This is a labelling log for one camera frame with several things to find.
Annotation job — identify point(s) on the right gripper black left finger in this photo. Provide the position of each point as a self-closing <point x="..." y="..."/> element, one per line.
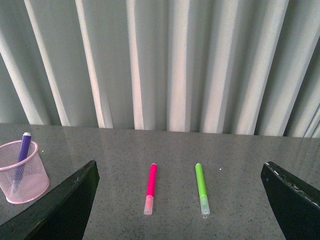
<point x="62" y="214"/>

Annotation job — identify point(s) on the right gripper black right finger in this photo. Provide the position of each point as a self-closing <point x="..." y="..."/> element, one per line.
<point x="295" y="203"/>

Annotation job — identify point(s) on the purple highlighter pen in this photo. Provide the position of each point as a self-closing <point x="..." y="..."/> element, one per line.
<point x="23" y="154"/>

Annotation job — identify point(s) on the pink highlighter pen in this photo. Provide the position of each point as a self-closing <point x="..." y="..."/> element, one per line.
<point x="150" y="191"/>

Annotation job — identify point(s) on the pink mesh pen cup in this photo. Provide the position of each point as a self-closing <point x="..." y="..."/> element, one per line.
<point x="24" y="181"/>

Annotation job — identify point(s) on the green highlighter pen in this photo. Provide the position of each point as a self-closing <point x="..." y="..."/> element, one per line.
<point x="202" y="191"/>

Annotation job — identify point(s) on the grey pleated curtain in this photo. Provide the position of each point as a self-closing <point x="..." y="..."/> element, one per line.
<point x="245" y="67"/>

